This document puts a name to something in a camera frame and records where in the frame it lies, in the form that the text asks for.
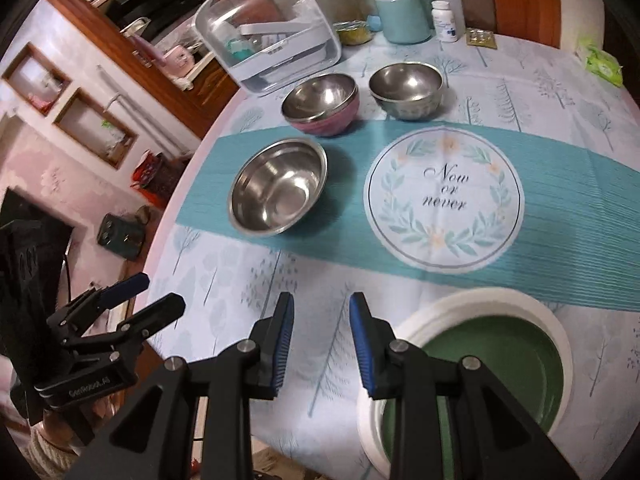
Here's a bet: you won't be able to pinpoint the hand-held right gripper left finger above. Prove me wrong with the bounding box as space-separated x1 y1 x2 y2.
70 291 296 480

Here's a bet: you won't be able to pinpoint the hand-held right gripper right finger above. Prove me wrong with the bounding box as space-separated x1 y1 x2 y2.
348 291 581 480

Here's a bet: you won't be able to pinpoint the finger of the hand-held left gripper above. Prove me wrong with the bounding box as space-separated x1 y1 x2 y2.
47 272 151 346
60 292 187 361

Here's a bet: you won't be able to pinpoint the large white plate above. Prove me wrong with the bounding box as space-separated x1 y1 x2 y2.
356 287 573 478

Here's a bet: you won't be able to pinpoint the green plate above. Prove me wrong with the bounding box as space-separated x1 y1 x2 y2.
380 312 563 480

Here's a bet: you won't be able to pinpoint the large steel bowl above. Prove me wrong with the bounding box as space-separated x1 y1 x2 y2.
227 137 328 236

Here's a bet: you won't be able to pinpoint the pink steel bowl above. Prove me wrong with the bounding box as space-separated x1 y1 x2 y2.
281 73 361 137

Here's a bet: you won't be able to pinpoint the grey patterned steel bowl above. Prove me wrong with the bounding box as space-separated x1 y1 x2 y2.
369 62 445 122

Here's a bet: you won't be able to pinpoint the person's left forearm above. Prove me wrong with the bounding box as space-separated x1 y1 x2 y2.
22 407 96 480

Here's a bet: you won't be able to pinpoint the dark green box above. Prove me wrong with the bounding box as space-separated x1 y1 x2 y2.
97 214 146 261

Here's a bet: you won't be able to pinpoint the red basket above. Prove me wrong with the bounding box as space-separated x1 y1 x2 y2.
131 151 173 196

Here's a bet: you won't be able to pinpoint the pink rice cooker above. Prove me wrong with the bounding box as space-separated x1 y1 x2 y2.
162 44 198 77

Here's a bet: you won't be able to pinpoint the teal striped table runner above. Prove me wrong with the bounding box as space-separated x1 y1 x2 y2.
177 122 640 313

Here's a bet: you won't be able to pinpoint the glass jar yellow contents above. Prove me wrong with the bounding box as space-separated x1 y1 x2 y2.
334 20 376 46

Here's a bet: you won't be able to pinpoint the blister pack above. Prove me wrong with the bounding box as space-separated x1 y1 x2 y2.
466 29 499 50

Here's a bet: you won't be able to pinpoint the light blue canister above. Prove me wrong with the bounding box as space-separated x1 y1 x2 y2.
375 0 433 44

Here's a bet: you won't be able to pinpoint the white pill bottle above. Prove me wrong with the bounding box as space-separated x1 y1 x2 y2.
431 0 459 43

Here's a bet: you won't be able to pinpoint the green tissue pack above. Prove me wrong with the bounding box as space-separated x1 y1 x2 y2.
575 35 626 88

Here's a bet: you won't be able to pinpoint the wooden glass sliding door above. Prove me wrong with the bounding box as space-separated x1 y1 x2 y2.
280 0 566 48

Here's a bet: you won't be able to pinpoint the wooden framed wall niche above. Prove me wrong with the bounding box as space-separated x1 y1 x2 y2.
54 87 138 170
2 42 71 118

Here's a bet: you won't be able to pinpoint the white metal rail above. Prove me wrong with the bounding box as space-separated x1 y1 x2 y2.
95 65 171 156

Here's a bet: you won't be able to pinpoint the clear storage box with handle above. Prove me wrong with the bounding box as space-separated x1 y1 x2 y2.
194 0 343 96

